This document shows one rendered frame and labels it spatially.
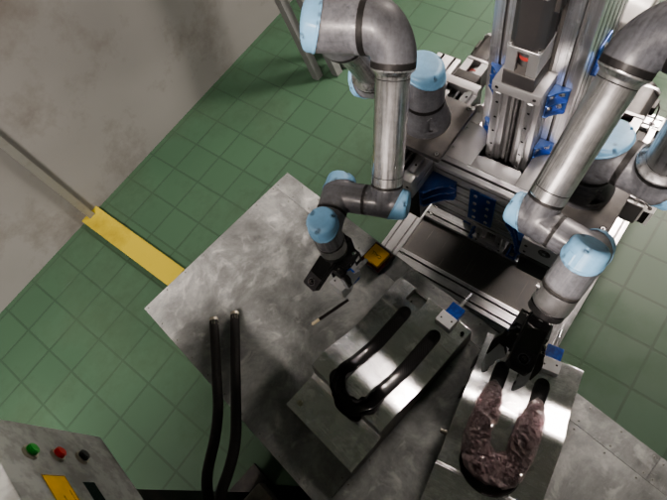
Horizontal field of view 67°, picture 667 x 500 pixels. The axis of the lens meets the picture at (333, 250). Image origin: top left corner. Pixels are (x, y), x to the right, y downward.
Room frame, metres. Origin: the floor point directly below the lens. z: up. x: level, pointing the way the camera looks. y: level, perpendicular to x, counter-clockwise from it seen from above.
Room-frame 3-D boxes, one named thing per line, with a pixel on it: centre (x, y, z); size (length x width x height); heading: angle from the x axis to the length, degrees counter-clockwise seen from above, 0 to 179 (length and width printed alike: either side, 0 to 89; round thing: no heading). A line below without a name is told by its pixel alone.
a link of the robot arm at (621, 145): (0.54, -0.69, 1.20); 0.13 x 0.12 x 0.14; 26
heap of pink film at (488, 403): (0.08, -0.21, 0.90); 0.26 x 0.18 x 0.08; 132
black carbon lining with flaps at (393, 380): (0.35, 0.00, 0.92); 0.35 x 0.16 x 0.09; 115
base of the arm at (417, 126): (0.96, -0.42, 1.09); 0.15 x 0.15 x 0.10
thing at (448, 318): (0.42, -0.25, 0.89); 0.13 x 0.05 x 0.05; 115
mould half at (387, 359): (0.36, 0.02, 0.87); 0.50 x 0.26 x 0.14; 115
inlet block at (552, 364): (0.21, -0.44, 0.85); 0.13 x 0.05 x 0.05; 132
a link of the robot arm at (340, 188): (0.69, -0.08, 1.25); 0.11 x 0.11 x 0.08; 53
